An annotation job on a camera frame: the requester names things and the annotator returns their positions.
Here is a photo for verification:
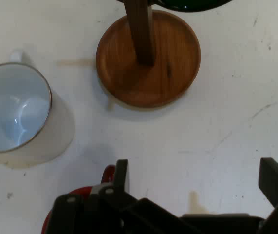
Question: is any white enamel mug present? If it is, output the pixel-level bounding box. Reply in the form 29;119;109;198
0;48;76;169

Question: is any green enamel mug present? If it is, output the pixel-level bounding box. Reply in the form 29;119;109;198
150;0;234;13

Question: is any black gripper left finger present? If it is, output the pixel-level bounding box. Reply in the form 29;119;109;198
45;159;184;234

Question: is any wooden mug tree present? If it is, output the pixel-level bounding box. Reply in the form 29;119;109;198
95;0;202;109

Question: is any red enamel mug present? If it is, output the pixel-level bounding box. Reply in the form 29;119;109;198
41;164;117;234

